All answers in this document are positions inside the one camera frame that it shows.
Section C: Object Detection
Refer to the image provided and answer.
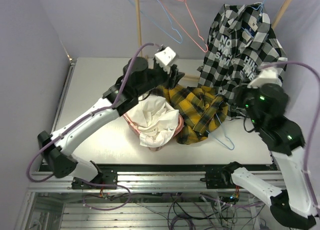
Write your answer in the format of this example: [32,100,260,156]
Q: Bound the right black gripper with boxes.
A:
[232,77,263,128]

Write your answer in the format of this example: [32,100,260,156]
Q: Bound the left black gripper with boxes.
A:
[136,53,187,97]

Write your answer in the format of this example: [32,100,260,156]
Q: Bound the yellow plaid shirt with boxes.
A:
[151,85,228,145]

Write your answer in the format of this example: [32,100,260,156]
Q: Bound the blue hanger of plaid shirt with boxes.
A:
[206,113,235,151]

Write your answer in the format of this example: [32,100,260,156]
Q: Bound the pink hanger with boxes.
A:
[159,0,209,53]

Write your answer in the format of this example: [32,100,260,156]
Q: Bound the blue wire hanger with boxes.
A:
[139,0,184,44]

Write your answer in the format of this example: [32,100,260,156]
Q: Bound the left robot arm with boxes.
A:
[37,57,184,189]

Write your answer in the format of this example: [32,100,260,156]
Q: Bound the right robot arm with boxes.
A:
[220,83,319,229]

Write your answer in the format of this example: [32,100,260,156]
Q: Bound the black white checkered shirt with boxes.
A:
[198,3,288,118]

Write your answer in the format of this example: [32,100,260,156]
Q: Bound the blue hanger of checkered shirt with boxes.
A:
[251,0,267,18]

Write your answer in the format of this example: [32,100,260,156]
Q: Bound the pink plastic basket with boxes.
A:
[123,113,184,151]

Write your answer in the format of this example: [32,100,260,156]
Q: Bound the wooden clothes rack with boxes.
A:
[127,0,292,83]

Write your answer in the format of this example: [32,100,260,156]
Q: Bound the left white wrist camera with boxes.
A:
[154,47,178,74]

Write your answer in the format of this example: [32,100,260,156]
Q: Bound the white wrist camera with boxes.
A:
[247,67,282,88]
[154,47,178,74]

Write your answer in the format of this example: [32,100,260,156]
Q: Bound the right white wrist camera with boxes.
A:
[247,67,282,88]

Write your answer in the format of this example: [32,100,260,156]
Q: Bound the loose cables under table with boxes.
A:
[82,179,273,230]

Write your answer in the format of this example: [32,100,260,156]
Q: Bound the aluminium frame base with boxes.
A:
[14,57,301,230]

